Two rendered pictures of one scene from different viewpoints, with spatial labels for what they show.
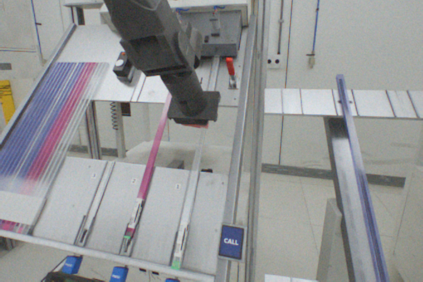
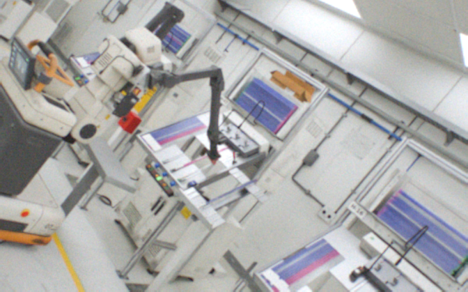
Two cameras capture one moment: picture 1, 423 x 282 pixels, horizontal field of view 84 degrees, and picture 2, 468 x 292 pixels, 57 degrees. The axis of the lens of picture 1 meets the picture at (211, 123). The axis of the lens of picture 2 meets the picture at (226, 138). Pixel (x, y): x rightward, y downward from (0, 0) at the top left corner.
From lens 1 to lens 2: 2.54 m
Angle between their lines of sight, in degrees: 27
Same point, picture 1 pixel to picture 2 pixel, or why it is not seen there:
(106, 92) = (200, 137)
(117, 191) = (179, 161)
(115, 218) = (173, 165)
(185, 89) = (212, 146)
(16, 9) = not seen: hidden behind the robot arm
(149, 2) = (214, 127)
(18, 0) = not seen: hidden behind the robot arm
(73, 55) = (203, 118)
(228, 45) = (242, 152)
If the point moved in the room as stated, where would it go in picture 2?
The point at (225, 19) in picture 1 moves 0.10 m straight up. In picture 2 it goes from (251, 145) to (260, 134)
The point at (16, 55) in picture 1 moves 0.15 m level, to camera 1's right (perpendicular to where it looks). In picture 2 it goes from (184, 93) to (193, 101)
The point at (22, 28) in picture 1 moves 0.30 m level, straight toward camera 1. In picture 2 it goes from (198, 83) to (200, 86)
